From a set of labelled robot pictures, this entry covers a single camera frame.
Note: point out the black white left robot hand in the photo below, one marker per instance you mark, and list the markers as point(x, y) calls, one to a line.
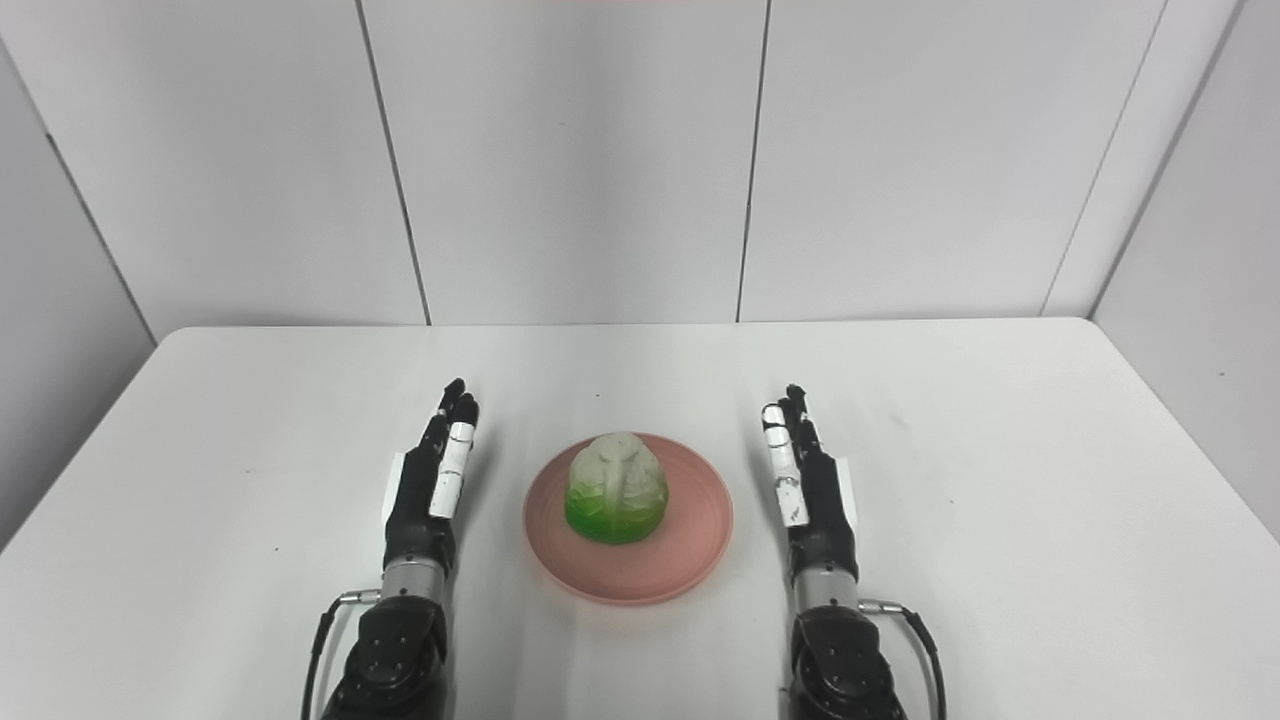
point(415, 520)

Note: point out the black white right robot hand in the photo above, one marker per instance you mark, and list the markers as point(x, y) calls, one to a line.
point(825, 520)

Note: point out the pink round plate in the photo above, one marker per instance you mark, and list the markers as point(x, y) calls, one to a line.
point(690, 540)

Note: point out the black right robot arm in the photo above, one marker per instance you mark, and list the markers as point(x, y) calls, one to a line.
point(840, 660)

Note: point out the green white toy cabbage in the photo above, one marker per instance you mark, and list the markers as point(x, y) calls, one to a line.
point(615, 490)

